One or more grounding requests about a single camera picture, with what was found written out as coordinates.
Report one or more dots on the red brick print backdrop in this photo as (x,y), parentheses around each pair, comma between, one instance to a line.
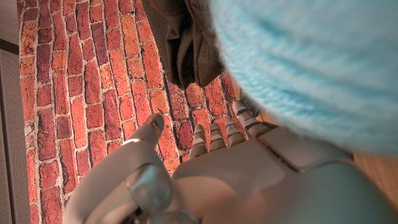
(77,93)

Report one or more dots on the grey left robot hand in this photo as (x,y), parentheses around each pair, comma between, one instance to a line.
(236,174)

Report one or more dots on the teal yarn skein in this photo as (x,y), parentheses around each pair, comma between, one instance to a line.
(311,62)

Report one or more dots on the black backpack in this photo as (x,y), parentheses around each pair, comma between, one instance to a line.
(186,46)

